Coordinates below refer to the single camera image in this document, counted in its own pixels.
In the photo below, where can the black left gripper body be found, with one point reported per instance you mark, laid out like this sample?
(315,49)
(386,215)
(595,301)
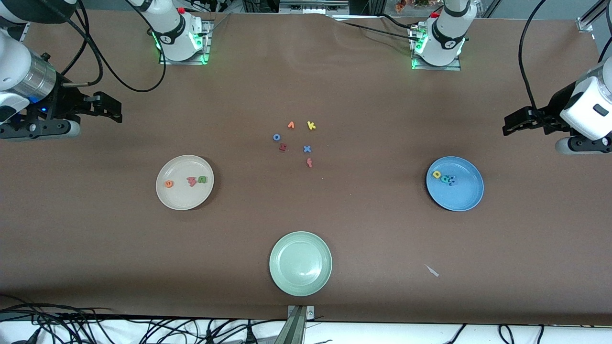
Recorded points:
(553,109)

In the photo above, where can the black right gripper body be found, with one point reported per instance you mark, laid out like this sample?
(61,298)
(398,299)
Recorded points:
(65,102)

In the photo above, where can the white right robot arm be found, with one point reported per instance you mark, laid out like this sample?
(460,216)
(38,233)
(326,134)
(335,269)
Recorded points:
(174,33)

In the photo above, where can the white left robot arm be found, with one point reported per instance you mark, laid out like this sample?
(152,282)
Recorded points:
(447,38)

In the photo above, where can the blue plate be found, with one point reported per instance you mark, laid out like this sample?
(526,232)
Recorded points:
(461,196)

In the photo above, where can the beige brown plate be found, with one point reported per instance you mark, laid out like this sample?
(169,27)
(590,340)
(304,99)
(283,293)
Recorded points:
(184,198)

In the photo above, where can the brown table cover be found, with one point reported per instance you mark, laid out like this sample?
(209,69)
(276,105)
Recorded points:
(95,239)

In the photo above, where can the orange background object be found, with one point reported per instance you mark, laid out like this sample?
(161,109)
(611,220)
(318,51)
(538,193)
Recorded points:
(400,5)

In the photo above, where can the white paper scrap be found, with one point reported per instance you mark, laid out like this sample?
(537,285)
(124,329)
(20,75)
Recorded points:
(432,271)

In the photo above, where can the grey metal device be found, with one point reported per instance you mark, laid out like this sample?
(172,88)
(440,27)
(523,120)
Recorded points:
(313,5)

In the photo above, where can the green plate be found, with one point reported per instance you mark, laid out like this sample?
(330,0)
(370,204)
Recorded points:
(300,263)

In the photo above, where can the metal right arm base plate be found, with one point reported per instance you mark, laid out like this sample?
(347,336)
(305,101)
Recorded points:
(165,60)

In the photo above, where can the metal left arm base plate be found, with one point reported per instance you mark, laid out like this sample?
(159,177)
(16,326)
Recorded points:
(454,68)

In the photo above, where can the aluminium frame profile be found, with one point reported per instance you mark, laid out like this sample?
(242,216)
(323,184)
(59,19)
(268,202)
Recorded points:
(590,16)

